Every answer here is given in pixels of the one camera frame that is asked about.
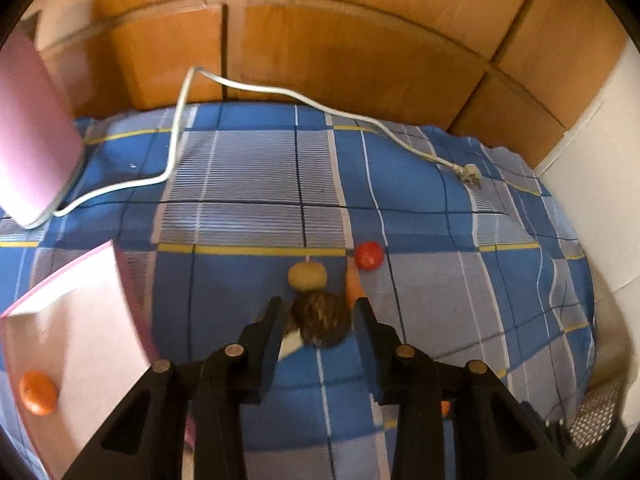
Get grey mesh object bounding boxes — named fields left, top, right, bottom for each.
left=550, top=375, right=631, bottom=461

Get small orange fruit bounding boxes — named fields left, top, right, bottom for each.
left=345, top=265, right=362, bottom=303

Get blue plaid blanket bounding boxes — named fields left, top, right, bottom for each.
left=0, top=102, right=601, bottom=480

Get pink cardboard box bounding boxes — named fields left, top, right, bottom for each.
left=0, top=240, right=156, bottom=480

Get red tomato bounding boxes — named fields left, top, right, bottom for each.
left=354, top=241, right=385, bottom=271

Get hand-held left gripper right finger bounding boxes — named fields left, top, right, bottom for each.
left=352, top=296, right=576, bottom=480

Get tan round fruit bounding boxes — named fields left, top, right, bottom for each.
left=287, top=261, right=328, bottom=291

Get white power cable with plug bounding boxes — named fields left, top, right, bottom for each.
left=50, top=66, right=483, bottom=218

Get wooden wardrobe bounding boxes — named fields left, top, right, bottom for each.
left=20, top=0, right=631, bottom=171

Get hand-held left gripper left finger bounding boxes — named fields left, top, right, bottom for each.
left=62, top=296, right=303, bottom=480

